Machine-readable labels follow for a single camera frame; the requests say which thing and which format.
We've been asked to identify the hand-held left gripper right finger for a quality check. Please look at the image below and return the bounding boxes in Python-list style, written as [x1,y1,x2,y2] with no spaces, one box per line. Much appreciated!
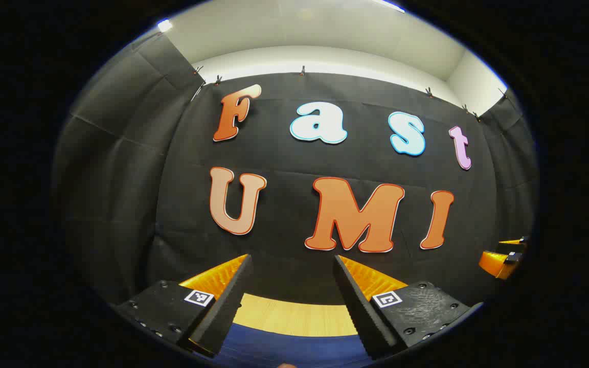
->
[332,255,484,360]

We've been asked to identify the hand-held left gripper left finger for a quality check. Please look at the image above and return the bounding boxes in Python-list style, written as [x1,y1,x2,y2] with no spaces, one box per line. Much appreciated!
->
[115,254,253,357]

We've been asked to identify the blue denim jeans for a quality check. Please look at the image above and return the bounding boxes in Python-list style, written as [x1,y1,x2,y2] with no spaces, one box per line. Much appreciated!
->
[213,322,377,368]

